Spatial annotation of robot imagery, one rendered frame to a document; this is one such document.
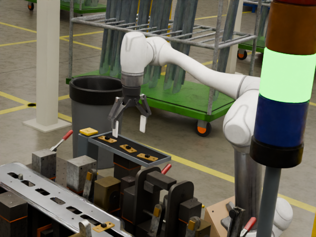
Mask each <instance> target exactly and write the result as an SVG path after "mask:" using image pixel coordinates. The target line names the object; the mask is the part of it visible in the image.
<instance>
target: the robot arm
mask: <svg viewBox="0 0 316 237"><path fill-rule="evenodd" d="M120 63H121V70H122V71H121V83H122V84H123V85H122V94H123V95H122V98H118V97H116V98H115V103H114V105H113V107H112V109H111V111H110V113H109V115H108V118H107V119H108V120H110V121H111V128H112V129H113V132H112V135H113V136H114V137H116V138H117V137H118V124H119V122H118V121H117V120H118V119H119V117H120V116H121V114H122V113H123V112H124V110H125V109H127V107H135V106H136V107H137V108H138V110H139V111H140V112H141V114H142V115H141V121H140V131H141V132H143V133H145V124H146V123H147V118H148V117H149V115H151V111H150V108H149V105H148V102H147V100H146V95H145V94H141V95H140V93H141V85H142V84H143V75H144V68H145V67H146V66H147V65H153V66H165V65H166V64H168V63H170V64H175V65H178V66H180V67H181V68H183V69H184V70H185V71H186V72H188V73H189V74H190V75H191V76H193V77H194V78H195V79H197V80H198V81H200V82H201V83H203V84H205V85H207V86H209V87H211V88H213V89H215V90H217V91H219V92H221V93H223V94H225V95H227V96H229V97H231V98H233V99H235V100H236V101H235V102H234V103H233V104H232V106H231V107H230V109H229V110H228V112H227V114H226V116H225V118H224V122H223V133H224V136H225V138H226V139H227V141H228V142H229V143H230V144H231V145H232V147H233V148H234V171H235V204H233V203H232V202H231V201H230V202H229V203H227V204H226V207H227V209H228V211H230V210H233V207H235V206H238V207H241V208H243V209H245V210H246V211H245V217H244V221H243V226H242V230H243V228H244V227H245V225H246V224H247V223H248V221H249V220H250V219H251V218H252V217H255V218H256V220H257V222H256V223H255V224H254V226H253V227H252V228H251V230H250V231H249V232H248V233H247V234H246V236H245V237H256V232H257V225H258V218H259V212H260V205H261V196H262V165H261V164H259V163H257V162H256V161H254V160H253V159H252V158H251V157H250V155H249V152H250V145H251V138H252V135H253V131H254V124H255V117H256V109H257V102H258V95H259V88H260V80H261V79H260V78H258V77H252V76H247V75H237V74H228V73H222V72H217V71H213V70H211V69H209V68H207V67H205V66H204V65H202V64H200V63H199V62H197V61H195V60H194V59H192V58H190V57H189V56H187V55H185V54H183V53H181V52H179V51H177V50H174V49H173V48H172V47H171V44H170V43H168V42H167V41H166V40H165V39H163V38H161V37H149V38H145V36H144V34H143V33H141V32H128V33H126V34H125V35H124V38H123V41H122V45H121V52H120ZM140 99H141V101H142V103H143V106H144V109H145V110H144V109H143V107H142V106H141V105H140V103H139V100H140ZM120 103H121V104H120ZM124 105H125V106H124ZM292 218H293V212H292V208H291V206H290V204H289V203H288V202H287V201H286V200H285V199H283V198H281V197H277V201H276V210H275V216H274V222H273V229H272V235H271V237H279V236H280V235H281V234H282V233H283V231H284V230H286V229H287V228H288V227H289V226H290V224H291V222H292ZM230 220H231V218H230V216H227V217H226V218H223V219H221V225H222V226H223V227H224V228H225V229H226V231H227V232H228V230H229V225H230ZM242 230H241V231H242Z"/></svg>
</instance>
